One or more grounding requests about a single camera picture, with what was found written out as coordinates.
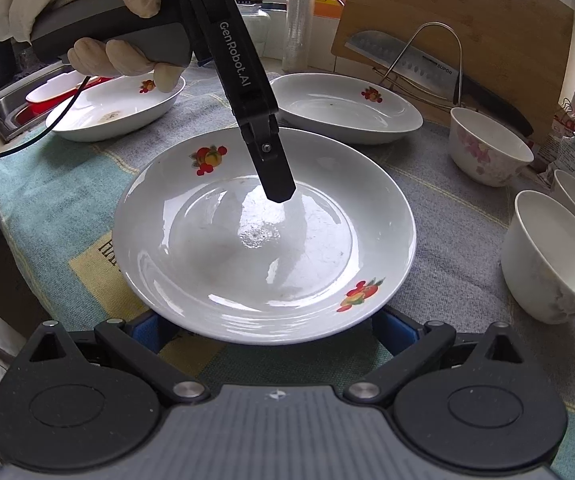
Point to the santoku kitchen knife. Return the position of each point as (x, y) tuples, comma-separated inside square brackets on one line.
[(495, 105)]

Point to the left oval white plate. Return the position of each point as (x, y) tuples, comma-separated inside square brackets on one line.
[(114, 108)]

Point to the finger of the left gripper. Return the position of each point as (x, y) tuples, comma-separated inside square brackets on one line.
[(261, 136)]

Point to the middle white fruit-print plate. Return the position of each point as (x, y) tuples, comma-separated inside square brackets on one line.
[(347, 109)]

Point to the metal wire rack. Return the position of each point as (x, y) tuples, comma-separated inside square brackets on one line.
[(430, 74)]

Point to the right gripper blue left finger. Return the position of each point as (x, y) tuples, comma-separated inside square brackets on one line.
[(134, 347)]

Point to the white bowl pink flowers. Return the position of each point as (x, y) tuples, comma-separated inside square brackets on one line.
[(485, 150)]

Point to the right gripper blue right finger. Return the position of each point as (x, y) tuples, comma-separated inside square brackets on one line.
[(416, 349)]

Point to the glass jar with lid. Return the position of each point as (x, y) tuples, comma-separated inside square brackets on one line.
[(257, 21)]

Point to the tall plastic wrap roll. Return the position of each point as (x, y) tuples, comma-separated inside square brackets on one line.
[(299, 16)]

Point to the bamboo cutting board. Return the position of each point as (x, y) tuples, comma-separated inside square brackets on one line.
[(515, 48)]

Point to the red white sink basin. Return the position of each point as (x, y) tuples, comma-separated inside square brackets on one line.
[(46, 97)]

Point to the large white fruit-print plate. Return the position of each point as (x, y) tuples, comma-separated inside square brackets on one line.
[(198, 241)]

